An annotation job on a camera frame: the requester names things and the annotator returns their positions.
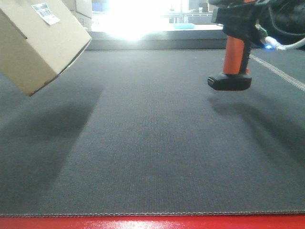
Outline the white barcode shipping label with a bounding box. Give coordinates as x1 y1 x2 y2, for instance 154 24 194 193
31 2 60 25

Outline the stacked cardboard boxes background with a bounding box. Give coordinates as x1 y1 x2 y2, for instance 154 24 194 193
63 0 92 31

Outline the orange black barcode scanner gun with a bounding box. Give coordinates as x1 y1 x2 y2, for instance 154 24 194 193
207 0 256 91

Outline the blue tray in background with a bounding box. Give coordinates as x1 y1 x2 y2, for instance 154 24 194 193
173 23 195 30

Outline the red table edge rail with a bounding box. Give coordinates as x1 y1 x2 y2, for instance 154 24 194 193
0 214 305 229

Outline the dark grey conveyor belt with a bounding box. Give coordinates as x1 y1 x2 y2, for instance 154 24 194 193
0 50 305 216

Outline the white cable with blue light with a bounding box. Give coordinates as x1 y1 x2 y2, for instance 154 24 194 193
263 35 305 51

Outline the brown cardboard package box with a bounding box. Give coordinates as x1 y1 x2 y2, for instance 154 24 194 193
0 0 92 96

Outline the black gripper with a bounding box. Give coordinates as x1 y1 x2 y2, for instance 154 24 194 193
256 0 305 45

